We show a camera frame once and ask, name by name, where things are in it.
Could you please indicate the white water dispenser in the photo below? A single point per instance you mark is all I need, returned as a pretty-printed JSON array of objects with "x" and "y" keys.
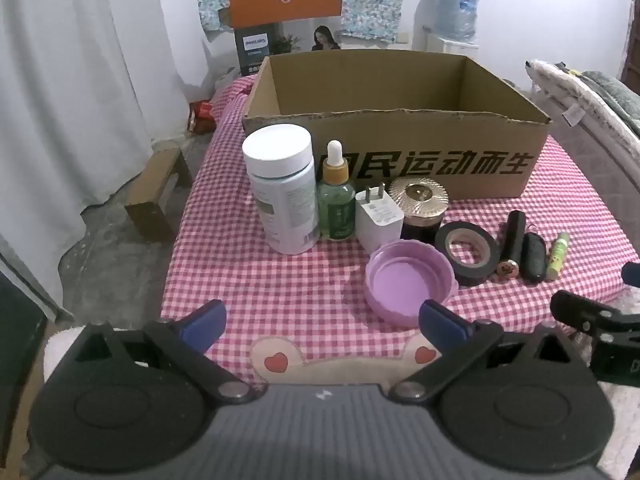
[{"x": 435, "y": 42}]

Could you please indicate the white curtain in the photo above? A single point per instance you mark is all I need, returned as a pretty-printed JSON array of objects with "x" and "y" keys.
[{"x": 75, "y": 85}]

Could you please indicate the green dropper bottle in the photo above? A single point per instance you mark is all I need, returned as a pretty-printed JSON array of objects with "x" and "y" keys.
[{"x": 336, "y": 210}]

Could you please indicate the dark jar with gold lid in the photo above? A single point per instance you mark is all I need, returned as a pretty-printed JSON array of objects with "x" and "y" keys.
[{"x": 417, "y": 195}]

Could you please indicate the white plush blanket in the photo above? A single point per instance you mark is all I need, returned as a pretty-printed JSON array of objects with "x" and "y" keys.
[{"x": 560, "y": 90}]

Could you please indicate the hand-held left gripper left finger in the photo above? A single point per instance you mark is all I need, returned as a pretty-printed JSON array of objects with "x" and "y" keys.
[{"x": 205, "y": 324}]

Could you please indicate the purple plastic lid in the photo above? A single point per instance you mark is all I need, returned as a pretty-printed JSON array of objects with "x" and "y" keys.
[{"x": 400, "y": 280}]

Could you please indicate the red checkered tablecloth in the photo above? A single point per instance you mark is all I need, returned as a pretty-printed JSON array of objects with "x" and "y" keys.
[{"x": 300, "y": 285}]

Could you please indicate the dark flat panel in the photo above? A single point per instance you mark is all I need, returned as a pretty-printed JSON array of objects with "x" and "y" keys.
[{"x": 20, "y": 340}]

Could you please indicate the white supplement bottle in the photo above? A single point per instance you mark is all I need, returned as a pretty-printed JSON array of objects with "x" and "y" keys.
[{"x": 280, "y": 160}]

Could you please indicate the patterned wall cloth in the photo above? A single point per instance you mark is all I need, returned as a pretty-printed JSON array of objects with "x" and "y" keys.
[{"x": 380, "y": 0}]

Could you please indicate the brown wooden stool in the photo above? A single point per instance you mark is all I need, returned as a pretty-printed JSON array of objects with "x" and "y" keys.
[{"x": 155, "y": 185}]

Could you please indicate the white fluffy cloth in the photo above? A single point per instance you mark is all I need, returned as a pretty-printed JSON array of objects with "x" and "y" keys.
[{"x": 62, "y": 355}]

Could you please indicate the grey green blanket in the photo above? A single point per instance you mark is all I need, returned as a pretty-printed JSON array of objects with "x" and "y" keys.
[{"x": 615, "y": 95}]

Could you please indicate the blue water jug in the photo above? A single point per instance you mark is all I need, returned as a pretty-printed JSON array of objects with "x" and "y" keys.
[{"x": 457, "y": 10}]

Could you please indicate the black tape roll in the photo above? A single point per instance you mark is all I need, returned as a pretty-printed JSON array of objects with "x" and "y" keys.
[{"x": 445, "y": 255}]

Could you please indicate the black lipstick tube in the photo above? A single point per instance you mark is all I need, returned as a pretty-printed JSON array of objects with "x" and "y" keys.
[{"x": 515, "y": 235}]

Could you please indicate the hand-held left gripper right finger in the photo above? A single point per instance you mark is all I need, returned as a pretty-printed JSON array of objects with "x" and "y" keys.
[{"x": 442, "y": 324}]

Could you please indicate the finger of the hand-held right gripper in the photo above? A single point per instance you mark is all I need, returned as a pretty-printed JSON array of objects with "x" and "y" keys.
[
  {"x": 580, "y": 310},
  {"x": 632, "y": 275}
]

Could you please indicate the white charger plug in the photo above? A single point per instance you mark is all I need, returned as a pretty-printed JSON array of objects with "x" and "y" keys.
[{"x": 377, "y": 225}]

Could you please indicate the black oval case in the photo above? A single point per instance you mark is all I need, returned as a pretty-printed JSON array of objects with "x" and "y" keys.
[{"x": 534, "y": 260}]

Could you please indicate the orange printed carton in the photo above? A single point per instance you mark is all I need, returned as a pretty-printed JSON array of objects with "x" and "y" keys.
[{"x": 280, "y": 0}]

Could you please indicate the red snack packet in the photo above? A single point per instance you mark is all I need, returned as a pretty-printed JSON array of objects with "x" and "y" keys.
[{"x": 201, "y": 116}]

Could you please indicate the quilted grey mattress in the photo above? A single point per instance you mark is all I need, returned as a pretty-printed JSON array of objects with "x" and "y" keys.
[{"x": 590, "y": 175}]

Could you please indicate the green lip balm tube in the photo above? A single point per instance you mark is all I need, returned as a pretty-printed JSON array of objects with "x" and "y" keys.
[{"x": 557, "y": 260}]

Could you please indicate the brown cardboard box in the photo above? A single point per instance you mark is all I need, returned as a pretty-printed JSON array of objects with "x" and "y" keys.
[{"x": 450, "y": 135}]

